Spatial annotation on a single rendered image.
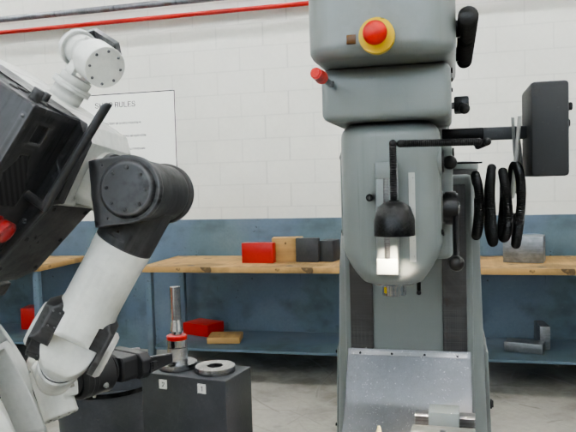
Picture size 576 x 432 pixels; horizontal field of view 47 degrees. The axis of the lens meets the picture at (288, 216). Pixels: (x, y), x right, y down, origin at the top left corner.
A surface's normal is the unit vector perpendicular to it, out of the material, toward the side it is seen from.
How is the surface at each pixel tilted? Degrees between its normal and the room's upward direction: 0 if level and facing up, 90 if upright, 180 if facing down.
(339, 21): 90
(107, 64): 116
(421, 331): 90
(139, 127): 90
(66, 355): 104
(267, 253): 90
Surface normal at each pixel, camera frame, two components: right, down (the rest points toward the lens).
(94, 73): 0.62, 0.46
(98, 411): 0.09, 0.11
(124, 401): 0.51, 0.10
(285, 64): -0.25, 0.06
